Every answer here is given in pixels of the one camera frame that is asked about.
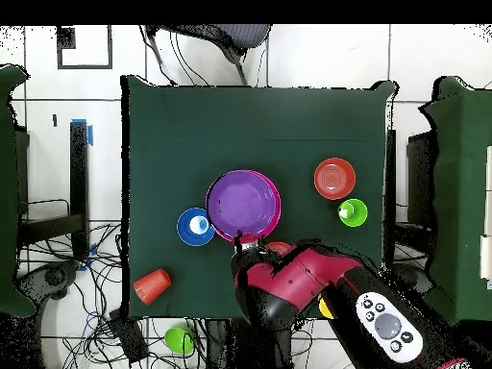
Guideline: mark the purple plastic bowl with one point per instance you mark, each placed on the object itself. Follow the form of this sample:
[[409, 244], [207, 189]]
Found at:
[[244, 203]]

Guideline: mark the large pink plastic bowl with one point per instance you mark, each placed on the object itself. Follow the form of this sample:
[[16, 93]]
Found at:
[[277, 215]]

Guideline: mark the blue plastic bowl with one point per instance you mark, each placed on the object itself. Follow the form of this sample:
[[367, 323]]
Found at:
[[188, 236]]

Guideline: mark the small orange plastic bowl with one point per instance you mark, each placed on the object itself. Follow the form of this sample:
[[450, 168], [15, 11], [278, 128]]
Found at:
[[280, 248], [334, 179]]

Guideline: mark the orange plastic cup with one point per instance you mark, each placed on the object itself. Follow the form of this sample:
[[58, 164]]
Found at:
[[152, 286]]

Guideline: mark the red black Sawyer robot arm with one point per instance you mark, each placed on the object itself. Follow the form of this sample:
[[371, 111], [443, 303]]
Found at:
[[300, 280]]

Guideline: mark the yellow plastic cup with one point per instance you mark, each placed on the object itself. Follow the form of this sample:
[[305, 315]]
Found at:
[[324, 309]]

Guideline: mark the green plastic cup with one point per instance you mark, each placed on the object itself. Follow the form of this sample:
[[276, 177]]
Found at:
[[355, 215], [177, 340]]

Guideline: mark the dark green table cloth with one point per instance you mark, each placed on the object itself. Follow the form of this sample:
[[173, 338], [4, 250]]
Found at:
[[250, 123]]

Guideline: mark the black floor box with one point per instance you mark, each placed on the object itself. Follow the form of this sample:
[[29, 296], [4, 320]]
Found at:
[[128, 338]]

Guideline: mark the black chair base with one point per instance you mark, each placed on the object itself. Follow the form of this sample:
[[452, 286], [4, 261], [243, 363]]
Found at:
[[54, 276]]

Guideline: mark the grey office chair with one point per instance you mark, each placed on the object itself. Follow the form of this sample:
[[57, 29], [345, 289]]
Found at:
[[238, 36]]

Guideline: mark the dark green side cloth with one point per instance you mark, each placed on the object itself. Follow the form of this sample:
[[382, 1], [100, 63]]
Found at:
[[7, 192], [461, 173]]

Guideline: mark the black metal post frame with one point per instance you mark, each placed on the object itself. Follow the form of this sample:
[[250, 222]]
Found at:
[[79, 173]]

